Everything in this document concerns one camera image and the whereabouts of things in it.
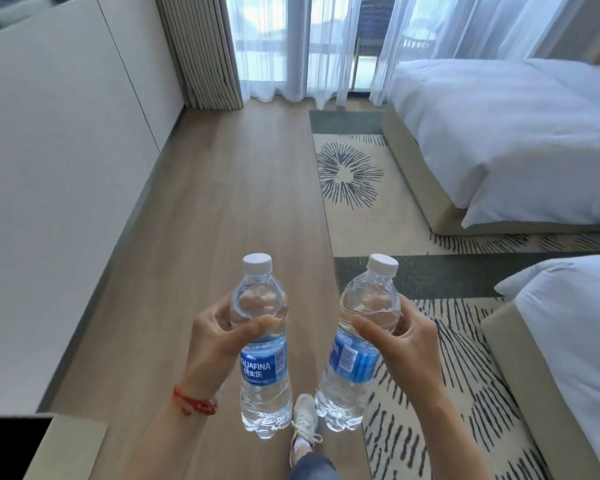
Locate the person's left hand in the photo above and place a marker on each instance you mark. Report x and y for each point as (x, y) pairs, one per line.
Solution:
(210, 349)

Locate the person's right hand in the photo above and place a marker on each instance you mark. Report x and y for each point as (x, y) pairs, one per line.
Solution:
(415, 354)

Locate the clear plastic water bottle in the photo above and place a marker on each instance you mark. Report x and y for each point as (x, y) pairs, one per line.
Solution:
(265, 394)
(345, 384)

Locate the person's right shoe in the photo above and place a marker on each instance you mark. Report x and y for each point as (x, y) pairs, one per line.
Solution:
(305, 424)

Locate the person's right leg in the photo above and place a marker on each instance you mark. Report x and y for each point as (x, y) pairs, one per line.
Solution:
(312, 468)

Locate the beige pleated curtain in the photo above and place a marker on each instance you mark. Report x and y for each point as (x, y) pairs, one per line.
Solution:
(200, 49)

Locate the sheer white curtain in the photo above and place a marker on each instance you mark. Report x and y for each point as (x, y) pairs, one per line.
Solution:
(290, 44)

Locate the dark outdoor chair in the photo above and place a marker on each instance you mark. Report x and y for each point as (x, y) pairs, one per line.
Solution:
(375, 24)

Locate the dark glass window panel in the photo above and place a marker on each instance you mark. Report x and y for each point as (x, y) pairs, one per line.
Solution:
(10, 9)

